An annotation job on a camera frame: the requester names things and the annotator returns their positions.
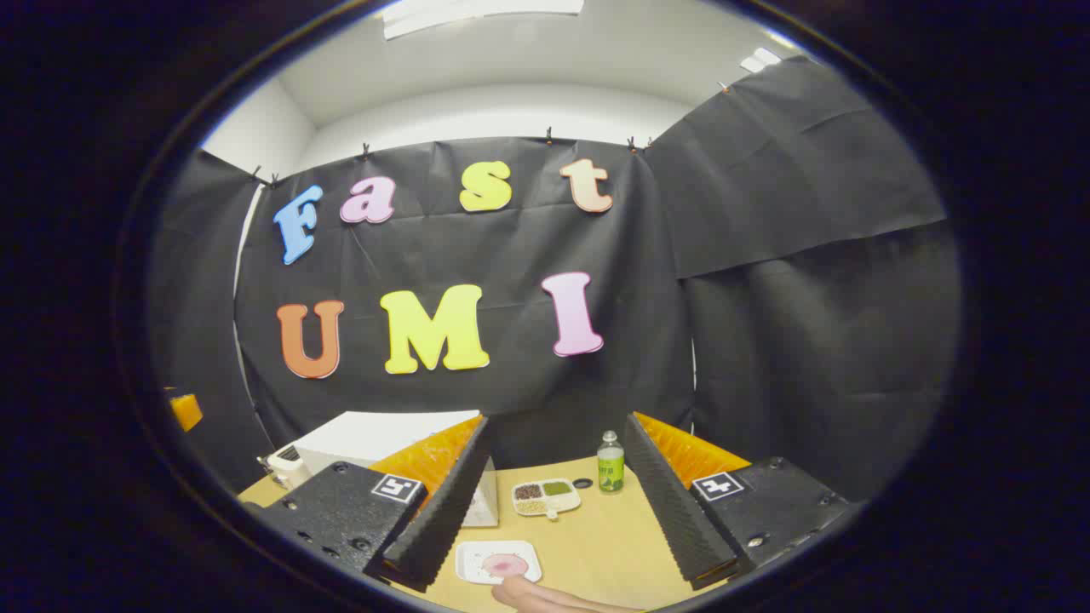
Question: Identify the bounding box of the white divided dish with beans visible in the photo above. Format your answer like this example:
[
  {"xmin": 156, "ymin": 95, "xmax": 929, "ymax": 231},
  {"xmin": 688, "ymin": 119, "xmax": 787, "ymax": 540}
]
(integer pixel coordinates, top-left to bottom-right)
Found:
[{"xmin": 511, "ymin": 478, "xmax": 582, "ymax": 522}]

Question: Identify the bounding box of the green label drink bottle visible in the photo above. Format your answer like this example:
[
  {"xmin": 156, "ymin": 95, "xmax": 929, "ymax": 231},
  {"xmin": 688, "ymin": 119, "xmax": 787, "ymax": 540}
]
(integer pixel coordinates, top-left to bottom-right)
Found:
[{"xmin": 596, "ymin": 430, "xmax": 626, "ymax": 494}]

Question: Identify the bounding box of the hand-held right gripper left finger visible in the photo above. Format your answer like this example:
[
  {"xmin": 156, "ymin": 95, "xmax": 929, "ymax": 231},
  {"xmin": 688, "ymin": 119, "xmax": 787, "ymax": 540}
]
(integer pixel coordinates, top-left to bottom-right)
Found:
[{"xmin": 247, "ymin": 415, "xmax": 493, "ymax": 594}]

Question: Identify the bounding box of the white microwave oven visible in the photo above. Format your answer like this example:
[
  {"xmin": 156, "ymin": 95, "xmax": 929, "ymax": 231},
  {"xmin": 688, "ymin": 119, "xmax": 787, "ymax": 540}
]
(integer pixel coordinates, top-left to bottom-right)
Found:
[{"xmin": 294, "ymin": 410, "xmax": 500, "ymax": 529}]

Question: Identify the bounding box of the white square plate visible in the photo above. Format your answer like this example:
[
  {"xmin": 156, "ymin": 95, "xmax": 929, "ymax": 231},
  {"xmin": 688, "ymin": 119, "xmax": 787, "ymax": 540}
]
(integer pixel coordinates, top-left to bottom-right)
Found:
[{"xmin": 455, "ymin": 540, "xmax": 543, "ymax": 587}]

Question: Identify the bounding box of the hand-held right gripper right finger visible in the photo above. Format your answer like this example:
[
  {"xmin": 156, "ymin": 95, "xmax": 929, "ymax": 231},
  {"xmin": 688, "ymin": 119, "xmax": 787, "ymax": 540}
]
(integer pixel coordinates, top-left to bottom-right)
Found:
[{"xmin": 624, "ymin": 412, "xmax": 852, "ymax": 591}]

